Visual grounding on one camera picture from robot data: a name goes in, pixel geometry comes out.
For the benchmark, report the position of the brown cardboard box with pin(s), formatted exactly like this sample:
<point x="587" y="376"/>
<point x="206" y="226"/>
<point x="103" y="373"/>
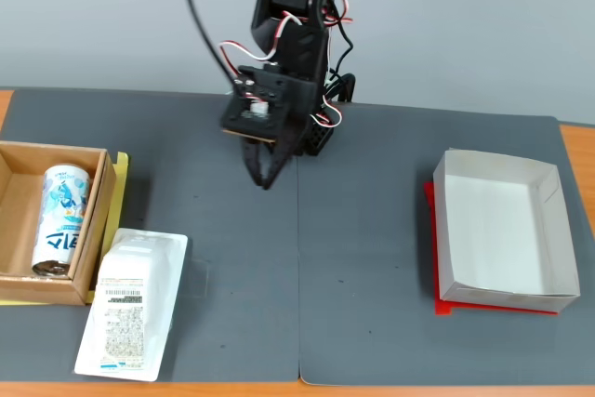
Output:
<point x="93" y="229"/>

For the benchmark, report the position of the white blue drink can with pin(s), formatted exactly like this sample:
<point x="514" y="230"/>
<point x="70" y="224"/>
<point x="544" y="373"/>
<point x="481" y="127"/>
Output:
<point x="60" y="215"/>

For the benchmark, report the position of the yellow sheet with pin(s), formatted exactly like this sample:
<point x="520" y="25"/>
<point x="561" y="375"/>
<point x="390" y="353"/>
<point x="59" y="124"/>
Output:
<point x="122" y="174"/>

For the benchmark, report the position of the white blister pack package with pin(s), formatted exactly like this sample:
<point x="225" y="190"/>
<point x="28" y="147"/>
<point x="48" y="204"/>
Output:
<point x="130" y="299"/>

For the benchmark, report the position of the dark grey rubber mat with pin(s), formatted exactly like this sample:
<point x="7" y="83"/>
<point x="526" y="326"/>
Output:
<point x="372" y="229"/>
<point x="232" y="253"/>

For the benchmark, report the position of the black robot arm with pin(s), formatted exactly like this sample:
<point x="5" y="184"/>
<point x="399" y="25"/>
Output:
<point x="302" y="43"/>

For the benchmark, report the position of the red sheet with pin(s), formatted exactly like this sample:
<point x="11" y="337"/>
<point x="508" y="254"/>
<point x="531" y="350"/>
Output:
<point x="446" y="309"/>

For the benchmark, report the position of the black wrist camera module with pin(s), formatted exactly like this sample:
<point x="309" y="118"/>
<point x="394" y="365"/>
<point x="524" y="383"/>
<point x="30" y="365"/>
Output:
<point x="253" y="111"/>

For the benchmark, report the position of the white paper box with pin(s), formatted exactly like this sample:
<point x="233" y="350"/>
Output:
<point x="493" y="229"/>

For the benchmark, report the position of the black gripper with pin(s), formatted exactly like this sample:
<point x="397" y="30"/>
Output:
<point x="271" y="154"/>

